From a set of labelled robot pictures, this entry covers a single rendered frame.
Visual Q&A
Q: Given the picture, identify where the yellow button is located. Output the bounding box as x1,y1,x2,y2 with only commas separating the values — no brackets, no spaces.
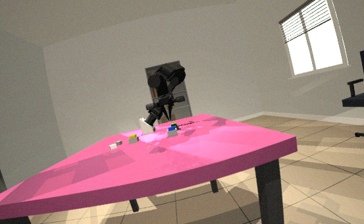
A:
128,134,140,144

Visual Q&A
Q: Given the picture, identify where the blue button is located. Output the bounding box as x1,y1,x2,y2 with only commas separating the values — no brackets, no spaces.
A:
167,126,178,137

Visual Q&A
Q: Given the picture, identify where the green button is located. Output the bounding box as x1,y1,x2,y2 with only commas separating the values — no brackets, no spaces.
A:
170,123,179,130

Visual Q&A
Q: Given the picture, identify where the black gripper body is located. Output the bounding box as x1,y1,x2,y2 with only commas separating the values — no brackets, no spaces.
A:
146,88,185,110

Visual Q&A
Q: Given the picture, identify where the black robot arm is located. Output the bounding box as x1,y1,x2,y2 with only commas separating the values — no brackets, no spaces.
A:
145,63,186,126

